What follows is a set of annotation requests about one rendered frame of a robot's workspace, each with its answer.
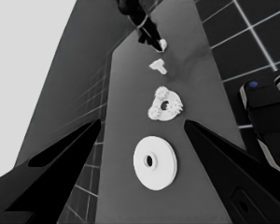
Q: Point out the large thick white disc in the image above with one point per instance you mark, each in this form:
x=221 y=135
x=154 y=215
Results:
x=161 y=174

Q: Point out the small white T-shaped piece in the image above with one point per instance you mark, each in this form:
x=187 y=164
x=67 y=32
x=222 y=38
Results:
x=158 y=66

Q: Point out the white round carrier with pins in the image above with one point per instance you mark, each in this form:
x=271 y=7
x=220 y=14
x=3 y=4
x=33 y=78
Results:
x=168 y=116

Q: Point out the dark robot body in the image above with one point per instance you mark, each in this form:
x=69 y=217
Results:
x=264 y=105

